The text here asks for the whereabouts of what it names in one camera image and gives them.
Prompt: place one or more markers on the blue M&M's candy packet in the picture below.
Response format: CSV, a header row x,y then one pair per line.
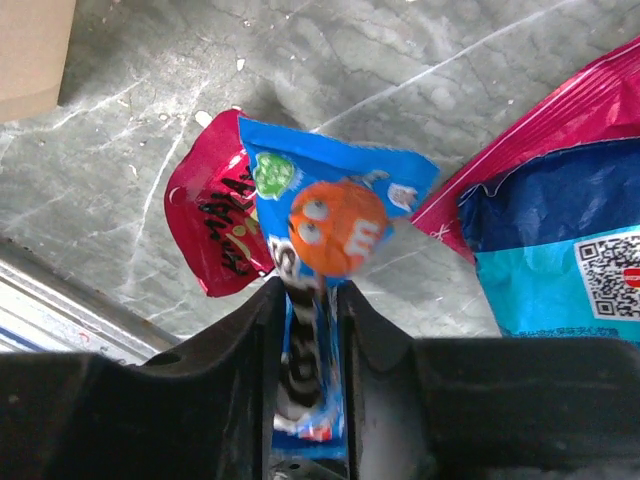
x,y
324,207

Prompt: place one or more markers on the checkered blue paper bag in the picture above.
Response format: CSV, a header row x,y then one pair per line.
x,y
34,43

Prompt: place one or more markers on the aluminium rail frame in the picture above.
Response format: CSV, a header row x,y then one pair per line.
x,y
43,311

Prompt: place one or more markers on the red small snack packet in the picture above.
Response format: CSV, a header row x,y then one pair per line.
x,y
210,209

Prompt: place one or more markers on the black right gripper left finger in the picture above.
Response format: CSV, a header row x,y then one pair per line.
x,y
200,410

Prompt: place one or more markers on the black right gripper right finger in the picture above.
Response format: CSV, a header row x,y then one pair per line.
x,y
485,408

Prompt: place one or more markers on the pink red snack bag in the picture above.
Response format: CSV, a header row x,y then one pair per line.
x,y
598,103

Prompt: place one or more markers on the light blue snack packet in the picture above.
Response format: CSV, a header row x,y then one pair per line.
x,y
556,242

